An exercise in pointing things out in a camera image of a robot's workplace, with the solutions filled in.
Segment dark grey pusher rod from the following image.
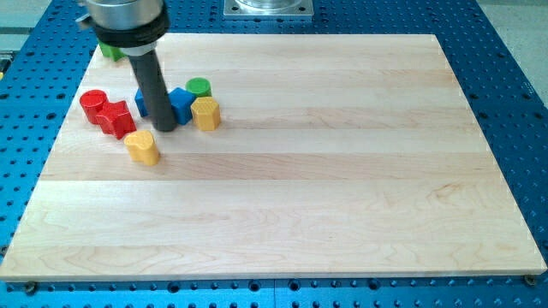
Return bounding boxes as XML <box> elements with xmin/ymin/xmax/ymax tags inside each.
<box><xmin>128</xmin><ymin>50</ymin><xmax>177</xmax><ymax>132</ymax></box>

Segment green block behind arm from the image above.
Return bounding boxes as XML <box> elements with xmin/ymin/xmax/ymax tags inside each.
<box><xmin>98</xmin><ymin>41</ymin><xmax>126</xmax><ymax>62</ymax></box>

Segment blue cube block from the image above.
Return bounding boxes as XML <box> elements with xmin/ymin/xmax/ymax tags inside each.
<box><xmin>169</xmin><ymin>87</ymin><xmax>196</xmax><ymax>125</ymax></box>

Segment blue block left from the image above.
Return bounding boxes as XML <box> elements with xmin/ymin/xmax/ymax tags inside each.
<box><xmin>134</xmin><ymin>89</ymin><xmax>148</xmax><ymax>117</ymax></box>

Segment green cylinder block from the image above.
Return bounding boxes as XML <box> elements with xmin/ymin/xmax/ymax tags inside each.
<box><xmin>185</xmin><ymin>77</ymin><xmax>212</xmax><ymax>98</ymax></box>

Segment red star block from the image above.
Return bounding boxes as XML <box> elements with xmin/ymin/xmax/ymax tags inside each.
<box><xmin>96</xmin><ymin>101</ymin><xmax>136</xmax><ymax>139</ymax></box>

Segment red cylinder block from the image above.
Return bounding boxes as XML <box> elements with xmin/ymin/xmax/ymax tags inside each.
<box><xmin>80</xmin><ymin>89</ymin><xmax>108</xmax><ymax>125</ymax></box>

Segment yellow hexagon block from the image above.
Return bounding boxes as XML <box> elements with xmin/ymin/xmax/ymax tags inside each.
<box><xmin>191</xmin><ymin>97</ymin><xmax>221</xmax><ymax>131</ymax></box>

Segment yellow heart block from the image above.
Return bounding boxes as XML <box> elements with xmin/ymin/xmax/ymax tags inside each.
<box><xmin>123</xmin><ymin>130</ymin><xmax>160</xmax><ymax>166</ymax></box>

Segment blue perforated metal table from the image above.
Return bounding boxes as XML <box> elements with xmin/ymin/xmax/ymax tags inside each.
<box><xmin>1</xmin><ymin>1</ymin><xmax>547</xmax><ymax>307</ymax></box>

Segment light wooden board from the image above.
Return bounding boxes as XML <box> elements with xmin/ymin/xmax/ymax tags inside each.
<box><xmin>1</xmin><ymin>33</ymin><xmax>546</xmax><ymax>281</ymax></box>

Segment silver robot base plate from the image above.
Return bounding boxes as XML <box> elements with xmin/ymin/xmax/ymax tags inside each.
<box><xmin>223</xmin><ymin>0</ymin><xmax>314</xmax><ymax>19</ymax></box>

